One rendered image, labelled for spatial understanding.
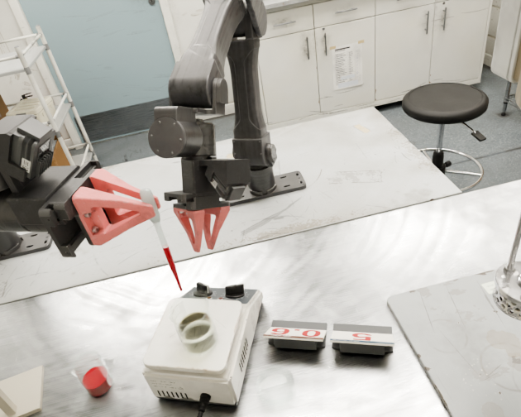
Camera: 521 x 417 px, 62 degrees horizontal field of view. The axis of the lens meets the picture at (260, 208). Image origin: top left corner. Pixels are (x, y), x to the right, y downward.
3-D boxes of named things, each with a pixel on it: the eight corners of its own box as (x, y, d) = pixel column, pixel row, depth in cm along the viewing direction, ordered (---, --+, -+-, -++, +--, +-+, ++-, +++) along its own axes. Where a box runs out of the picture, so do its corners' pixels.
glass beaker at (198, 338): (203, 366, 58) (188, 328, 53) (174, 349, 61) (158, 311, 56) (231, 333, 61) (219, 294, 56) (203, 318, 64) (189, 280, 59)
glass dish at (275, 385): (302, 381, 63) (300, 371, 62) (286, 414, 59) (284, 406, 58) (268, 367, 65) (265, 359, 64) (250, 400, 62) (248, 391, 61)
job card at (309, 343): (272, 321, 72) (269, 304, 70) (327, 323, 70) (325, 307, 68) (266, 352, 68) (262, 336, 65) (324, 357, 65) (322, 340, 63)
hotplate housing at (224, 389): (195, 296, 79) (184, 265, 75) (265, 299, 76) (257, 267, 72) (148, 415, 62) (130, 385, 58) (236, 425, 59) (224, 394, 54)
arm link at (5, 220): (41, 164, 50) (-8, 165, 52) (9, 193, 46) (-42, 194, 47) (66, 212, 54) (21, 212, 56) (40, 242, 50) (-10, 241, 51)
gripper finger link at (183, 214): (233, 250, 71) (231, 193, 70) (196, 258, 67) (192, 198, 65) (211, 243, 77) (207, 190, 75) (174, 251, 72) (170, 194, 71)
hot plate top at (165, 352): (171, 300, 69) (169, 296, 68) (245, 304, 66) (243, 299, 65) (141, 368, 59) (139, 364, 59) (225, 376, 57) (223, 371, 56)
